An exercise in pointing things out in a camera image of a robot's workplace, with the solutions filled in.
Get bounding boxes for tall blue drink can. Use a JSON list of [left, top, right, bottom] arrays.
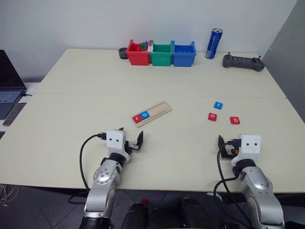
[[204, 28, 224, 60]]

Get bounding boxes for grey partition panel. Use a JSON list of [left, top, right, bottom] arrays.
[[261, 0, 305, 125]]

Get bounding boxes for red plastic bin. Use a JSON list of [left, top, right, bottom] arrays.
[[126, 39, 151, 66]]

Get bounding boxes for slim dark remote bar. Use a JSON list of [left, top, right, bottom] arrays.
[[2, 102, 28, 126]]

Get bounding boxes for wooden letter tray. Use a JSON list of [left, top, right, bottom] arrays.
[[131, 100, 173, 129]]

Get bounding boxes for dark grey remote controller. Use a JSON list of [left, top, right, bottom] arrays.
[[223, 52, 266, 72]]

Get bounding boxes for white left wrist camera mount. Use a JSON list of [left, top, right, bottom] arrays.
[[106, 130, 131, 165]]

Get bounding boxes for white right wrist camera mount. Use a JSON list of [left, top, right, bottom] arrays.
[[239, 134, 262, 158]]

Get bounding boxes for white loose cables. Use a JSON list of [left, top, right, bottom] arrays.
[[0, 183, 20, 204]]

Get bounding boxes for blue plastic bin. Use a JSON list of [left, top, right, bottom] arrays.
[[171, 41, 197, 67]]

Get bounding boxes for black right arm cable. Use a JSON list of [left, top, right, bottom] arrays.
[[213, 139, 251, 229]]

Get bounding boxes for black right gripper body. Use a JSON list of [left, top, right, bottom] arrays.
[[220, 143, 240, 160]]

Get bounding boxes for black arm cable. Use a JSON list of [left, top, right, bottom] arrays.
[[69, 132, 108, 205], [213, 139, 251, 229]]

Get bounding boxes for green plastic bin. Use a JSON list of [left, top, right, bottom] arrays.
[[149, 40, 173, 67]]

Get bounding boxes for dark blue laptop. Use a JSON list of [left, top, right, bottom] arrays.
[[0, 49, 27, 120]]

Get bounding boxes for dark rounded shape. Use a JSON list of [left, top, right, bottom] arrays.
[[181, 197, 216, 229], [121, 202, 150, 229]]

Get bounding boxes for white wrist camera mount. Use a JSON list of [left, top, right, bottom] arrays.
[[106, 130, 131, 165], [239, 134, 262, 158]]

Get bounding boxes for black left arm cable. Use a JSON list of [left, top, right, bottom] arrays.
[[69, 132, 108, 205]]

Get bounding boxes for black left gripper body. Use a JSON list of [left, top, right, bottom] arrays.
[[125, 140, 140, 152]]

